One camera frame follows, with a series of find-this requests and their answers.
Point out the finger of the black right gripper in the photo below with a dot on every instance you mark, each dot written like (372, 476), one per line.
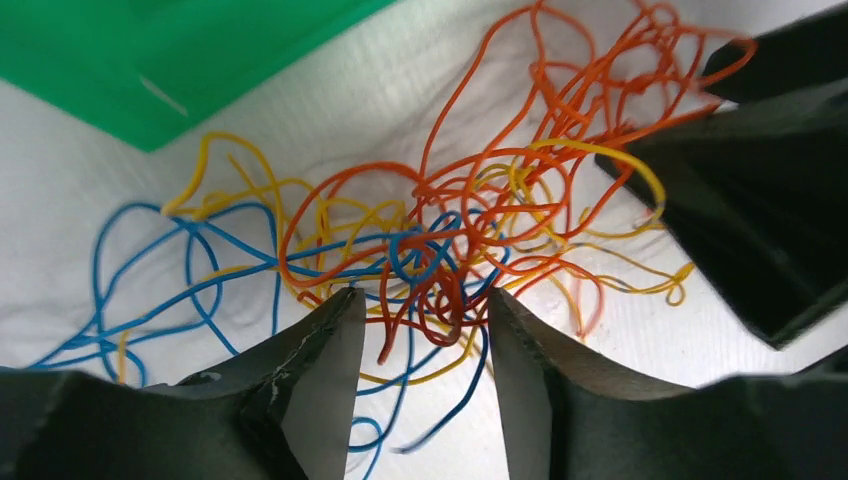
(757, 198)
(805, 53)

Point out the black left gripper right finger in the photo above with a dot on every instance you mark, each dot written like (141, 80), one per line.
(568, 412)

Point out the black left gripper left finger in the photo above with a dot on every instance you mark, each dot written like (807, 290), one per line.
(280, 410)

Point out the green plastic bin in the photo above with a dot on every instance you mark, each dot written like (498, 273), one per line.
(145, 72)

